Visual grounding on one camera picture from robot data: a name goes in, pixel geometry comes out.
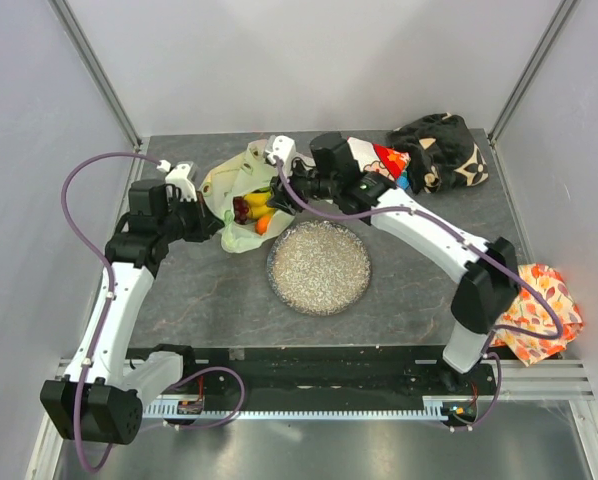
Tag orange green fake mango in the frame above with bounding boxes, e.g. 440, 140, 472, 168
255, 213, 274, 236

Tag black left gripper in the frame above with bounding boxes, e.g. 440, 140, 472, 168
158, 190, 224, 243

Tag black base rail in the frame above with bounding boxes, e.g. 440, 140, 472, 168
127, 344, 496, 399

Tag black beige patterned cloth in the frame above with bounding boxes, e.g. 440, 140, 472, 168
386, 113, 489, 194

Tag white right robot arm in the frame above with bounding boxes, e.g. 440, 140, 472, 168
264, 132, 519, 394

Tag white cartoon print cloth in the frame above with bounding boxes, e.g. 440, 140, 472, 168
347, 137, 410, 190

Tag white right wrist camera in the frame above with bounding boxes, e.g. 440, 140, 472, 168
264, 135, 296, 167

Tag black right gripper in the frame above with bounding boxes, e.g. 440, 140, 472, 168
266, 156, 338, 217

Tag dark red fake grapes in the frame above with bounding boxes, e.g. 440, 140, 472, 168
233, 197, 250, 225

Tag speckled ceramic plate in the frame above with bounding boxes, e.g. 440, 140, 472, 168
266, 220, 372, 316

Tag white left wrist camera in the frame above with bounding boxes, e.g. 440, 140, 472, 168
156, 159, 198, 202

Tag orange floral cloth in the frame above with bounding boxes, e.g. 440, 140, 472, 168
490, 263, 584, 366

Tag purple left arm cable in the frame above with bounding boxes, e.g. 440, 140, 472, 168
61, 151, 246, 474

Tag avocado print plastic bag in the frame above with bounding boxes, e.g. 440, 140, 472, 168
200, 140, 294, 253

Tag yellow fake banana bunch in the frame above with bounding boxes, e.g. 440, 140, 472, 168
243, 191, 275, 220

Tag grey slotted cable duct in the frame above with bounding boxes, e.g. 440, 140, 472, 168
141, 394, 478, 421

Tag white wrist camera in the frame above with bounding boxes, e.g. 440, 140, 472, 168
264, 135, 296, 167
156, 159, 198, 202

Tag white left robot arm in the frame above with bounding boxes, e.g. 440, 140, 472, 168
40, 174, 223, 445

